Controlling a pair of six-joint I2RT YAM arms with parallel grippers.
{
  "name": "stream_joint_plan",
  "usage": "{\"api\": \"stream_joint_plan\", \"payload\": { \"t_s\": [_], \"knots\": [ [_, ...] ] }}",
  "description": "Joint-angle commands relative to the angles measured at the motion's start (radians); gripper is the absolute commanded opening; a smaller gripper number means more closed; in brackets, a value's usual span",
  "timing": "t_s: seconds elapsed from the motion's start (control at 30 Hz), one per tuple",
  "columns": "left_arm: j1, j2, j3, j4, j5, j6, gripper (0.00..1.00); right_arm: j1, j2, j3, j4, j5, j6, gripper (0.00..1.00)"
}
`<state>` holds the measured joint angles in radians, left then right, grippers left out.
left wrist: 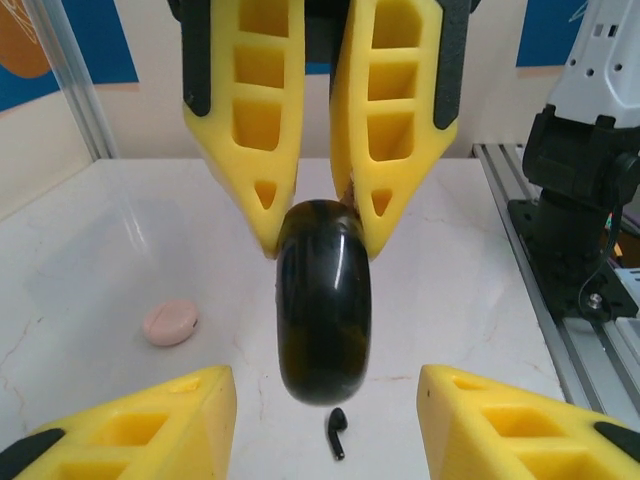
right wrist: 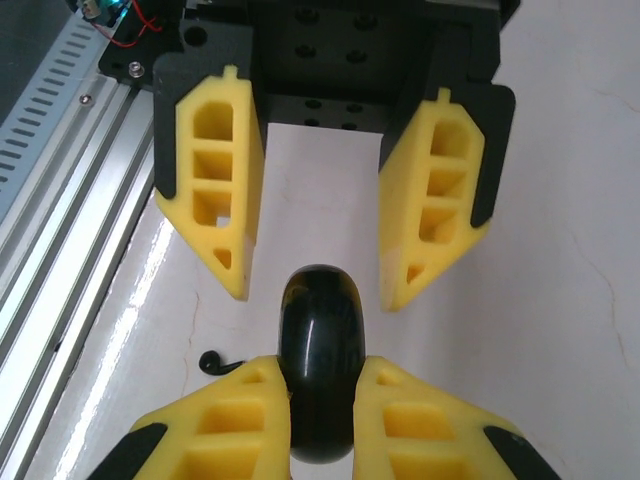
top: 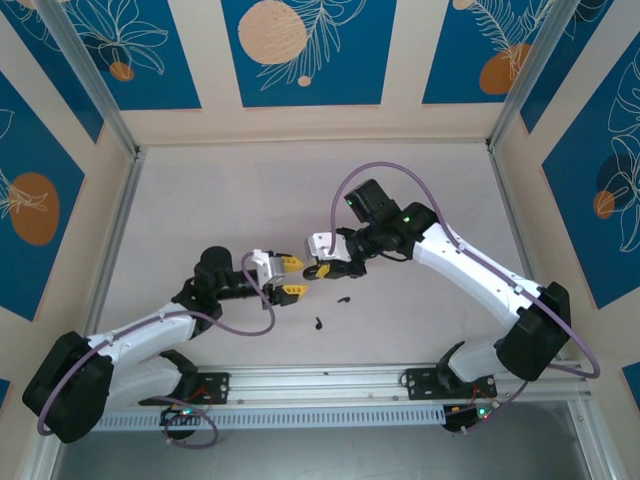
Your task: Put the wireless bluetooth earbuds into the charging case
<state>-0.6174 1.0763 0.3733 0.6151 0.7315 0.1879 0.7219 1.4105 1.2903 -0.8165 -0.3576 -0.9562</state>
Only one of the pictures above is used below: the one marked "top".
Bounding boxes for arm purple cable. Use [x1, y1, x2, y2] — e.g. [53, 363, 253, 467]
[329, 162, 601, 436]
[38, 252, 276, 447]

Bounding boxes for blue panel orange oval flower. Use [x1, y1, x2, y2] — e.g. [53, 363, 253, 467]
[0, 69, 86, 323]

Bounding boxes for aluminium mounting rail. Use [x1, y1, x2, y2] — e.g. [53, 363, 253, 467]
[99, 360, 594, 414]

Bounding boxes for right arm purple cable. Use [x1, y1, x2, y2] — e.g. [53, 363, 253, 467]
[329, 162, 601, 436]

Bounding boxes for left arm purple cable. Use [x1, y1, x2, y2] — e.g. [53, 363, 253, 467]
[38, 252, 276, 447]

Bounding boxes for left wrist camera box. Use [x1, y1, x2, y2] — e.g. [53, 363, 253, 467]
[251, 248, 287, 287]

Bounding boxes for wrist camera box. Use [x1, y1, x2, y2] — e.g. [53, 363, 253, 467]
[251, 248, 287, 287]
[303, 231, 347, 263]

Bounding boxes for grey metal sheet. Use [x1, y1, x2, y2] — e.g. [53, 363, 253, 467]
[49, 428, 596, 480]

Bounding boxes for aluminium corner frame post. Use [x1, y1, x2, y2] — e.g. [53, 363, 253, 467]
[485, 0, 580, 152]
[37, 0, 140, 157]

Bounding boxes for aluminium front frame leg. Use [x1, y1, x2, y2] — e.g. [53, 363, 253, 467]
[567, 399, 619, 480]
[19, 424, 69, 480]

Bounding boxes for blue panel orange circle fern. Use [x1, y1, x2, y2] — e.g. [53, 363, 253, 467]
[421, 0, 557, 106]

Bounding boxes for aluminium table side rail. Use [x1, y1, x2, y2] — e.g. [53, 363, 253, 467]
[82, 147, 147, 351]
[485, 142, 564, 361]

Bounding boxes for blue panel white lily drawing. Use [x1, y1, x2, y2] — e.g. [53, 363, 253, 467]
[541, 44, 640, 311]

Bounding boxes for blue panel large peach circle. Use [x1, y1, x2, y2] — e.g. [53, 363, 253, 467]
[221, 0, 399, 109]

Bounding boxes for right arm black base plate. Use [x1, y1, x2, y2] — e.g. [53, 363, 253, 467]
[402, 367, 500, 402]

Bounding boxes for white slotted cable duct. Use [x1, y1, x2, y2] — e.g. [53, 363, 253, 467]
[94, 404, 447, 432]

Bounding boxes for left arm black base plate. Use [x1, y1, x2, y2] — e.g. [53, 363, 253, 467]
[138, 371, 232, 407]

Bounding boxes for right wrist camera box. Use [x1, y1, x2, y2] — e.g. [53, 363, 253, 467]
[303, 231, 347, 263]

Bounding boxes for blue panel small orange dot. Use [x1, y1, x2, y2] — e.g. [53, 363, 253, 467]
[58, 0, 203, 112]

